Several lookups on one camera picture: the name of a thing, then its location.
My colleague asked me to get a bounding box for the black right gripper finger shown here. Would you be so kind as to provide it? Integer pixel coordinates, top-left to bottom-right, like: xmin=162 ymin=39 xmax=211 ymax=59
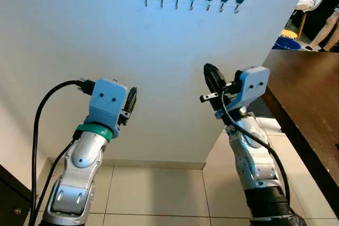
xmin=204 ymin=63 xmax=228 ymax=97

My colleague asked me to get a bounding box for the dark grey floor rug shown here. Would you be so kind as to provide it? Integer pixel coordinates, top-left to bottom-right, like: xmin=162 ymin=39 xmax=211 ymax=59
xmin=248 ymin=95 xmax=277 ymax=119

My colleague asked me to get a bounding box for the blue bucket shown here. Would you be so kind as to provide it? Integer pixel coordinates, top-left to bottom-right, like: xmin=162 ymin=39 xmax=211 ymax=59
xmin=272 ymin=37 xmax=302 ymax=51

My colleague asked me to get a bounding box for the yellow round item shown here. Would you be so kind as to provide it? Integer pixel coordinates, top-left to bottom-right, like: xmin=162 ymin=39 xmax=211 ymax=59
xmin=280 ymin=29 xmax=299 ymax=39

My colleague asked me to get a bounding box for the dark brown wooden table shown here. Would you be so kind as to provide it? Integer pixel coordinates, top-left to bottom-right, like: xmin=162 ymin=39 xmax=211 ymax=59
xmin=262 ymin=50 xmax=339 ymax=217

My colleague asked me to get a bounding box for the person in dark clothes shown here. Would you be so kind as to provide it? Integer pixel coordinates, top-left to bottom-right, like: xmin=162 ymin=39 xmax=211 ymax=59
xmin=306 ymin=5 xmax=339 ymax=53

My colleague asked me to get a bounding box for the dark wooden cabinet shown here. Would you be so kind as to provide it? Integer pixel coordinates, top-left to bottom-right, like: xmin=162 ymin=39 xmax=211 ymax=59
xmin=0 ymin=164 xmax=32 ymax=226

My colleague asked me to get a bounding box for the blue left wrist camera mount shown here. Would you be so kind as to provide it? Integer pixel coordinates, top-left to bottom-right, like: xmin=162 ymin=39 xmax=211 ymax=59
xmin=86 ymin=78 xmax=129 ymax=131

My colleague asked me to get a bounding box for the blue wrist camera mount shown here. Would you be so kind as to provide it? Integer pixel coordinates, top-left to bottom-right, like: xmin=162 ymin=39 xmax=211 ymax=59
xmin=86 ymin=78 xmax=129 ymax=131
xmin=229 ymin=66 xmax=271 ymax=111

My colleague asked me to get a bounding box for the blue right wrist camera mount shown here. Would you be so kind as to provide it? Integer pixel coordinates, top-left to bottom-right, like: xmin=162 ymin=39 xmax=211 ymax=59
xmin=229 ymin=66 xmax=271 ymax=111

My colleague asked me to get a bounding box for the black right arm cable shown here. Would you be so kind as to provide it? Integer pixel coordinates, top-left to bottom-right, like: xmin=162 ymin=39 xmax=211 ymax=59
xmin=220 ymin=93 xmax=292 ymax=208

